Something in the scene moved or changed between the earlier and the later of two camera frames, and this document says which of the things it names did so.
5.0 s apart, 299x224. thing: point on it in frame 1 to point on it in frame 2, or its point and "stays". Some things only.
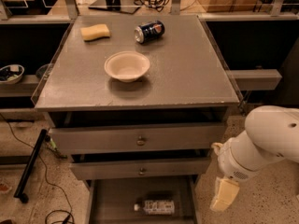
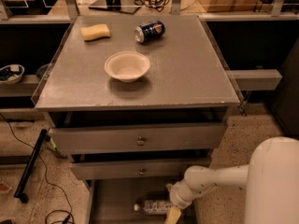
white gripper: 232,162 to 179,196
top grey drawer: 116,138 stays
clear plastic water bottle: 157,207 stays
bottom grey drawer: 112,201 stays
